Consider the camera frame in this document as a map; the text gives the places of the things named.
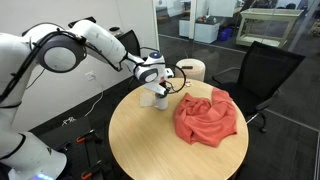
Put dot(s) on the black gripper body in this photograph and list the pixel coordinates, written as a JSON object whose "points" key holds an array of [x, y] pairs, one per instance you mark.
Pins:
{"points": [[163, 87]]}

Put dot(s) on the white ceramic mug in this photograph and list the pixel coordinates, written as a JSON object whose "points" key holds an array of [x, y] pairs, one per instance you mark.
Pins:
{"points": [[161, 104]]}

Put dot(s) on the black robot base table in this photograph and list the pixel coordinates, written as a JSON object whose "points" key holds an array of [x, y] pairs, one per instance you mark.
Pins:
{"points": [[66, 133]]}

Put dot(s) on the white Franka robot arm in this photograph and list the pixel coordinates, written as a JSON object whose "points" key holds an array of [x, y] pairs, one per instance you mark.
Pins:
{"points": [[100, 40]]}

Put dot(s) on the grey paper napkin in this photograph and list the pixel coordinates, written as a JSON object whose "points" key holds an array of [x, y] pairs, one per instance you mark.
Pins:
{"points": [[146, 100]]}

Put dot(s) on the small printed card packet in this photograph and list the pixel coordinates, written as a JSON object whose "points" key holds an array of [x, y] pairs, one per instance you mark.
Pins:
{"points": [[189, 83]]}

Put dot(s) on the small black device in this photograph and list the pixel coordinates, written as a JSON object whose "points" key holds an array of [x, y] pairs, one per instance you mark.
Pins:
{"points": [[187, 67]]}

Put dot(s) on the white knitted pouf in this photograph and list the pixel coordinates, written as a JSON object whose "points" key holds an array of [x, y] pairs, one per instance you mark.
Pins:
{"points": [[195, 73]]}

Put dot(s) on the crumpled red cloth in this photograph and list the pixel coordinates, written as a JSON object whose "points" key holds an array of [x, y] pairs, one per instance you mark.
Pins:
{"points": [[205, 120]]}

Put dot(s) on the black mesh office chair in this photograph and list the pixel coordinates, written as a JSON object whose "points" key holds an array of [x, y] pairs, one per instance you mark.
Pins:
{"points": [[131, 41], [266, 73]]}

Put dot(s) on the white cabinet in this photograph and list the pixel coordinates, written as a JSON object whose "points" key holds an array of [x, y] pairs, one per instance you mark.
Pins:
{"points": [[201, 31]]}

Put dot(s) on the blue storage bin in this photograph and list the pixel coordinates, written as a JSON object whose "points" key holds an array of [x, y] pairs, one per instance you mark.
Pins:
{"points": [[225, 34]]}

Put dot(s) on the orange black clamp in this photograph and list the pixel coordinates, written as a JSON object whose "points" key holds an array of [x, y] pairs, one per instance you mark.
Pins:
{"points": [[87, 137], [93, 170]]}

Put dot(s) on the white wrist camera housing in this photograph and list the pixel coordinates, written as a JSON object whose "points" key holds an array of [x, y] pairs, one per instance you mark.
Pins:
{"points": [[154, 88]]}

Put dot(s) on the white wall outlet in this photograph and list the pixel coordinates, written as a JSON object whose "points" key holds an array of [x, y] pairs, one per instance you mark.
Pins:
{"points": [[90, 76]]}

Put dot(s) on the light wooden shelf frame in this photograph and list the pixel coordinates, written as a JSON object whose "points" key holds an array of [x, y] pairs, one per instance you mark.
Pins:
{"points": [[270, 15]]}

